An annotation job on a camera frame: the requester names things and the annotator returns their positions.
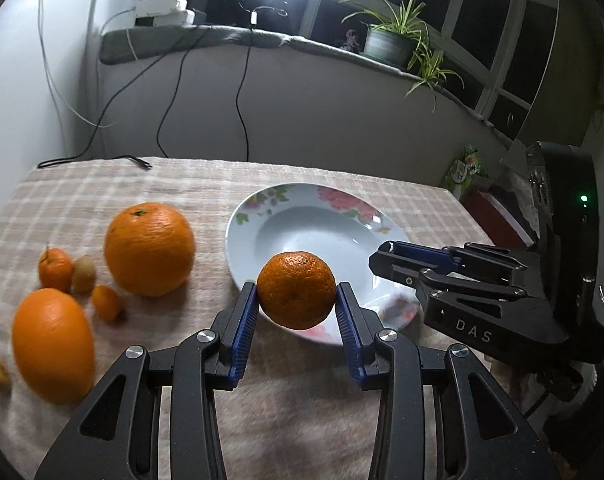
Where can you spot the green snack bag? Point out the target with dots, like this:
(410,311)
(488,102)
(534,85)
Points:
(467,167)

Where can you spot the large oval orange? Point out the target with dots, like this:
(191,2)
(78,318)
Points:
(53,346)

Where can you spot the white power strip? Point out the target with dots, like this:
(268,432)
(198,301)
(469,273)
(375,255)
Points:
(165,12)

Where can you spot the large round orange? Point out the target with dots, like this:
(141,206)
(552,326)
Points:
(149,249)

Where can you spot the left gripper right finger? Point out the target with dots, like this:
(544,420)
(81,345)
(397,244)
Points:
(479,431)

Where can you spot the small orange kumquat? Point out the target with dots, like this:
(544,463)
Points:
(106,303)

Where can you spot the small mandarin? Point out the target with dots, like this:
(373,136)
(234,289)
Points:
(296,290)

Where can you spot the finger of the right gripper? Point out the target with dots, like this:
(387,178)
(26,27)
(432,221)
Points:
(390,269)
(440,260)

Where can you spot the grey sill cloth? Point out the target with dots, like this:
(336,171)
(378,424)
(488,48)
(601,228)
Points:
(126,45)

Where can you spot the small brown longan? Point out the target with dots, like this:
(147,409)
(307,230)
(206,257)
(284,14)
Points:
(84,275)

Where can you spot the floral white plate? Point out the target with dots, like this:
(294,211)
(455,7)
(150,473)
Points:
(338,227)

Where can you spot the red box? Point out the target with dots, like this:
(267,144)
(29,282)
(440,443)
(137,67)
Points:
(502,227)

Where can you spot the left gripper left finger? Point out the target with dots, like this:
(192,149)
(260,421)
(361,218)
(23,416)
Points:
(115,431)

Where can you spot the potted spider plant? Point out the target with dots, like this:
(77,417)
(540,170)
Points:
(400,38)

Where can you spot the mandarin with stem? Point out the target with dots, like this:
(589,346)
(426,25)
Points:
(55,269)

